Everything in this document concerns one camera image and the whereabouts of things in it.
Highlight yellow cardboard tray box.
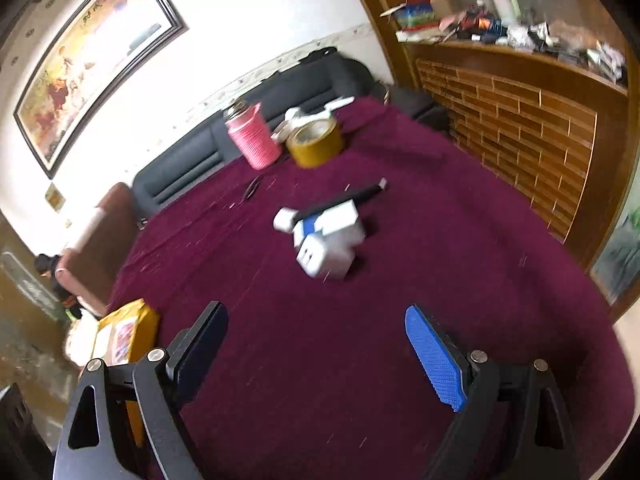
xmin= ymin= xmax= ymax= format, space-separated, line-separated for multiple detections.
xmin=91 ymin=298 xmax=162 ymax=449

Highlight brown striped armchair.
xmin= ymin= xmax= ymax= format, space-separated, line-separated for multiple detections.
xmin=54 ymin=183 xmax=140 ymax=318

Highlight maroon velvet tablecloth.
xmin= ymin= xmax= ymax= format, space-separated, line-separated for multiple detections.
xmin=111 ymin=98 xmax=634 ymax=479

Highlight white USB charger plug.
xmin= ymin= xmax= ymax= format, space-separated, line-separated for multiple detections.
xmin=296 ymin=234 xmax=355 ymax=281

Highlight white cylindrical cap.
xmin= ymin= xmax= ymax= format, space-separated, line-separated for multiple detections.
xmin=272 ymin=207 xmax=298 ymax=233

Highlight blue white barcode box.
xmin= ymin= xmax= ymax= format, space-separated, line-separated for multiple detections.
xmin=293 ymin=200 xmax=366 ymax=248

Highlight black pen torch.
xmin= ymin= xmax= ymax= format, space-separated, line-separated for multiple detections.
xmin=293 ymin=178 xmax=388 ymax=224

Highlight wooden brick-pattern cabinet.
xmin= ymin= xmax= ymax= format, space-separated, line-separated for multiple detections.
xmin=360 ymin=0 xmax=639 ymax=270

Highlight yellow tape roll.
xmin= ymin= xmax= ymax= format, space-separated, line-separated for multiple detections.
xmin=285 ymin=118 xmax=344 ymax=169

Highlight black leather sofa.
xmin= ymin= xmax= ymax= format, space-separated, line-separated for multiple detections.
xmin=131 ymin=48 xmax=449 ymax=222

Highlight framed horse painting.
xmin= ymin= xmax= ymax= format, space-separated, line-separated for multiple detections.
xmin=13 ymin=0 xmax=186 ymax=178

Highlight colourful box on cabinet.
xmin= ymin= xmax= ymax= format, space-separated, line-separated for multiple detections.
xmin=393 ymin=3 xmax=438 ymax=30

